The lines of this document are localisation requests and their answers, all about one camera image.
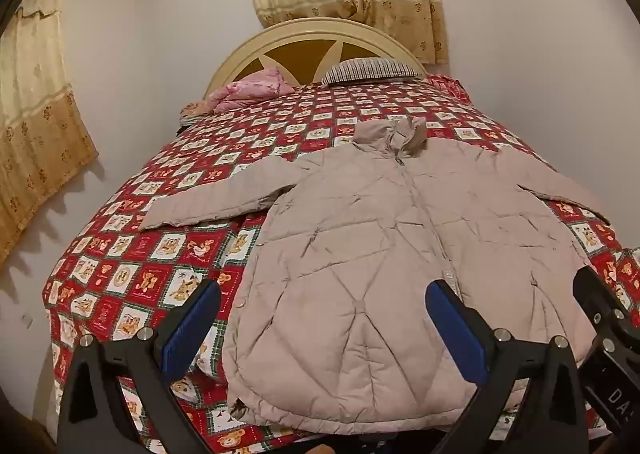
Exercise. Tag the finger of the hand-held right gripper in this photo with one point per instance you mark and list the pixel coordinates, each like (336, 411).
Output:
(597, 291)

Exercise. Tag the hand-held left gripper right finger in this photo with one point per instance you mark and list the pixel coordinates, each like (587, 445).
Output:
(455, 329)

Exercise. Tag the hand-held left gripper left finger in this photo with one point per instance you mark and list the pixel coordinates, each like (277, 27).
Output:
(192, 329)

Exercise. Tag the beige puffer jacket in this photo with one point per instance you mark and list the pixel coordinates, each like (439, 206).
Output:
(375, 259)

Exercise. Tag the red checkered bear bedspread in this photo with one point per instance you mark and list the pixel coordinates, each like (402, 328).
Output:
(125, 284)

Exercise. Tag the red crumpled cloth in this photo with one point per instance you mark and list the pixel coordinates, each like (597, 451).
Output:
(450, 86)

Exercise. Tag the pink quilted blanket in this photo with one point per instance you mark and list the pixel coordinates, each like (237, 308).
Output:
(250, 86)

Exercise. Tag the striped pillow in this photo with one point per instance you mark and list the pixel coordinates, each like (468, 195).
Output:
(367, 71)

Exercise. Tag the cream wooden headboard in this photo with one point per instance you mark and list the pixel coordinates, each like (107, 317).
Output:
(300, 30)

